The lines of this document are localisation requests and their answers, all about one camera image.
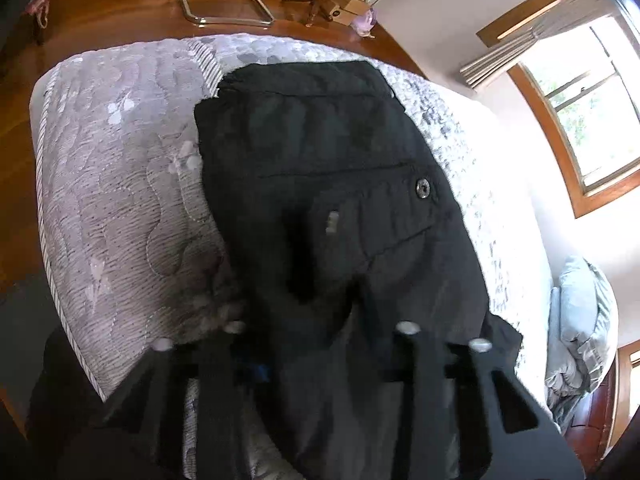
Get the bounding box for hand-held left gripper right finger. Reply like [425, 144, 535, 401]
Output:
[379, 320, 587, 480]

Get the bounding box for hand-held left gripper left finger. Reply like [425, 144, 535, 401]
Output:
[65, 320, 271, 480]

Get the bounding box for black pants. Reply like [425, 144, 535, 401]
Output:
[192, 60, 526, 480]

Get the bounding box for grey folded comforter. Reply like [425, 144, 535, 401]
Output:
[544, 254, 621, 422]

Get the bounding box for dark wooden headboard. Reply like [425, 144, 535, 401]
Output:
[564, 360, 622, 442]

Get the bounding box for white bed sheet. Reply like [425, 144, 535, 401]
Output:
[420, 72, 558, 361]

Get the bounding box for grey quilted bedspread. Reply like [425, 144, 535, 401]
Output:
[30, 33, 551, 480]

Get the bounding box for wooden framed window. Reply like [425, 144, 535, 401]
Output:
[476, 0, 640, 219]

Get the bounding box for grey curtain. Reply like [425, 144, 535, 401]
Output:
[459, 0, 612, 92]

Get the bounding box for cardboard boxes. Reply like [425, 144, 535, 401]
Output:
[320, 0, 377, 24]

